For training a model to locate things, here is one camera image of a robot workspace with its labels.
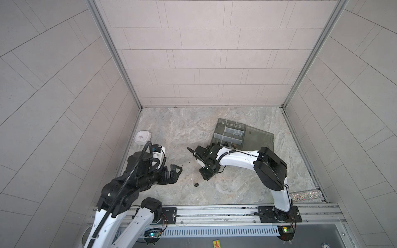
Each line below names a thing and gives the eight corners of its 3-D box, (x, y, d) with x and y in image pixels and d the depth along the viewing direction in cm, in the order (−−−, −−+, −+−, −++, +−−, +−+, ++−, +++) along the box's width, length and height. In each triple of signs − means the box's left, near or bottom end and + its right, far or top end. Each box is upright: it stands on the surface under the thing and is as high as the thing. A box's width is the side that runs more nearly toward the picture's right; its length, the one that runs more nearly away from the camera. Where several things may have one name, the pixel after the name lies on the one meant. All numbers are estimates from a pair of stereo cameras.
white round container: (135, 145, 97) (133, 141, 94) (139, 134, 103) (137, 130, 99) (149, 145, 97) (147, 141, 94) (152, 134, 103) (150, 130, 99)
